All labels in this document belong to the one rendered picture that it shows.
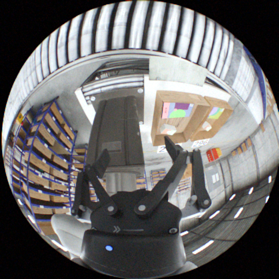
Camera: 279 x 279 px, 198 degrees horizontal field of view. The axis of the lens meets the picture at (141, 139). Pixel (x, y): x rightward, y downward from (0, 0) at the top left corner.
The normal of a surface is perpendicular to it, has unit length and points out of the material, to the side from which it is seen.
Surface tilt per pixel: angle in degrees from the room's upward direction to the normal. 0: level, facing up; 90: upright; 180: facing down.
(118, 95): 0
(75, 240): 118
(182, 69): 0
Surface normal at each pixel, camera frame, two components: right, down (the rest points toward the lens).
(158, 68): 0.12, 0.85
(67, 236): 0.11, -0.89
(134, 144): -0.01, -0.51
